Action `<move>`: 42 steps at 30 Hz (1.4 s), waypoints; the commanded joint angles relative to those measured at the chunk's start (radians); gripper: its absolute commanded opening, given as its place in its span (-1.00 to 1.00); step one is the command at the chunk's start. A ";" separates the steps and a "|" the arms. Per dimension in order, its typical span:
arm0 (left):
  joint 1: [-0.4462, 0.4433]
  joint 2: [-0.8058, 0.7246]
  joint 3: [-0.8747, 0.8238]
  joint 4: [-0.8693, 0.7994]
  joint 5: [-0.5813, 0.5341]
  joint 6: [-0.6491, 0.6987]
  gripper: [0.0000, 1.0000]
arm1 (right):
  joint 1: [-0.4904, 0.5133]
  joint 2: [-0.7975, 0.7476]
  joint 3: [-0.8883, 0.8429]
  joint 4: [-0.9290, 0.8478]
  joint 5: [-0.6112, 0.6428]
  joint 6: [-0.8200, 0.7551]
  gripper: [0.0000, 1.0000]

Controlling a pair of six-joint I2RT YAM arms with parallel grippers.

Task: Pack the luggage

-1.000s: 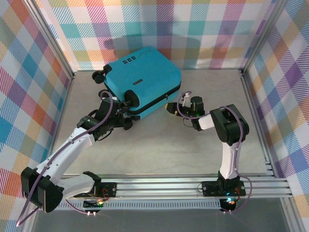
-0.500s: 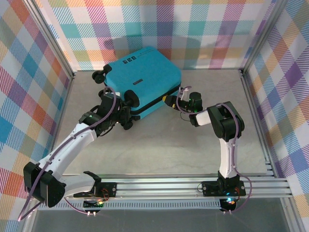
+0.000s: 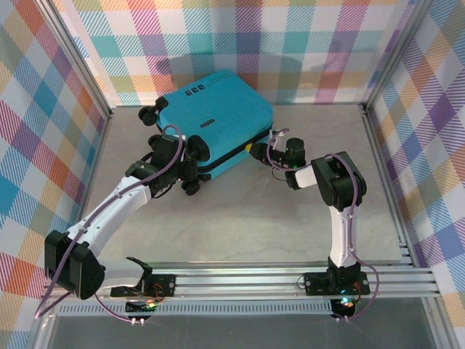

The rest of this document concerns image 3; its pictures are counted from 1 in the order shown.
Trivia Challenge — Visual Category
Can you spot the blue hard-shell suitcase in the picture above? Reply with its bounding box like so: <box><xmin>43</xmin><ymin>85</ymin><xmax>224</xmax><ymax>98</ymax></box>
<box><xmin>137</xmin><ymin>68</ymin><xmax>274</xmax><ymax>197</ymax></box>

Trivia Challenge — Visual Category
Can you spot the black controller board with LEDs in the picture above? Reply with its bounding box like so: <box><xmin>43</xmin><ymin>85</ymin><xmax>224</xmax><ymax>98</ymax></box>
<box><xmin>330</xmin><ymin>296</ymin><xmax>359</xmax><ymax>323</ymax></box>
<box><xmin>125</xmin><ymin>300</ymin><xmax>159</xmax><ymax>326</ymax></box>

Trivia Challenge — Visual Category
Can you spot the aluminium side rail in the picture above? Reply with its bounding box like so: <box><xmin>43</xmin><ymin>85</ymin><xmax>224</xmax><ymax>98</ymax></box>
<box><xmin>361</xmin><ymin>103</ymin><xmax>417</xmax><ymax>270</ymax></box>
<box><xmin>65</xmin><ymin>108</ymin><xmax>113</xmax><ymax>272</ymax></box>

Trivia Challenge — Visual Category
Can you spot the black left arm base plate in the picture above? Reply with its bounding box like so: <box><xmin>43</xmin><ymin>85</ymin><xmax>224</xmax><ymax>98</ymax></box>
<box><xmin>110</xmin><ymin>274</ymin><xmax>177</xmax><ymax>299</ymax></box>

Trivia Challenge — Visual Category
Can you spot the aluminium frame post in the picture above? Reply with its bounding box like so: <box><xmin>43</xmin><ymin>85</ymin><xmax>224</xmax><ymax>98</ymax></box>
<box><xmin>363</xmin><ymin>0</ymin><xmax>435</xmax><ymax>112</ymax></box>
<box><xmin>36</xmin><ymin>0</ymin><xmax>113</xmax><ymax>121</ymax></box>

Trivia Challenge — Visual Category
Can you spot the aluminium mounting rail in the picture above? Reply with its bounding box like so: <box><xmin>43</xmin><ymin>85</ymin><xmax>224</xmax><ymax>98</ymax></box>
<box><xmin>41</xmin><ymin>261</ymin><xmax>442</xmax><ymax>303</ymax></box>

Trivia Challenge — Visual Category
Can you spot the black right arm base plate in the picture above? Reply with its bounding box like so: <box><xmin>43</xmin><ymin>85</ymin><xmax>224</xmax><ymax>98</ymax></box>
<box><xmin>303</xmin><ymin>270</ymin><xmax>371</xmax><ymax>296</ymax></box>

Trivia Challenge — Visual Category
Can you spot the slotted metal cable strip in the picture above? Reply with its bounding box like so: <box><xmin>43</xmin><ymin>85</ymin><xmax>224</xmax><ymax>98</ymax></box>
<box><xmin>57</xmin><ymin>303</ymin><xmax>339</xmax><ymax>316</ymax></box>

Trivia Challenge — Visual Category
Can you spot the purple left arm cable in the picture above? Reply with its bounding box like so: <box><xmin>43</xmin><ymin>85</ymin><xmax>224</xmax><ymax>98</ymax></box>
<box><xmin>35</xmin><ymin>124</ymin><xmax>188</xmax><ymax>324</ymax></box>

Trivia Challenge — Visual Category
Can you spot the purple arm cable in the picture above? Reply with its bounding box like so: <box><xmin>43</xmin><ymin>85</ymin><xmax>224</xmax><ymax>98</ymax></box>
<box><xmin>35</xmin><ymin>124</ymin><xmax>188</xmax><ymax>324</ymax></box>
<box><xmin>267</xmin><ymin>127</ymin><xmax>381</xmax><ymax>323</ymax></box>

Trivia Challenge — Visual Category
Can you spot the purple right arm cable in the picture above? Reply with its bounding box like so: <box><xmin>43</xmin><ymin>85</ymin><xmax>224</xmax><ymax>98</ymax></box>
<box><xmin>267</xmin><ymin>127</ymin><xmax>381</xmax><ymax>323</ymax></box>

